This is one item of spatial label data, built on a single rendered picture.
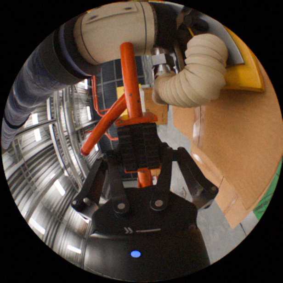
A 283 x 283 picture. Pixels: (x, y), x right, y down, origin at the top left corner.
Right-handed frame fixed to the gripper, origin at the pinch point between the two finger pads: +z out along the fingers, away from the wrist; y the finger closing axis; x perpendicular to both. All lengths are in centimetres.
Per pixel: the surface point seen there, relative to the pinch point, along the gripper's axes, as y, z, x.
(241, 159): 13.9, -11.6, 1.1
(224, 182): 54, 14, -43
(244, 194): 13.9, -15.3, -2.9
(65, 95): -377, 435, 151
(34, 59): -15.9, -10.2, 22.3
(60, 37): -8.6, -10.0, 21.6
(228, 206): 54, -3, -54
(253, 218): 108, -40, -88
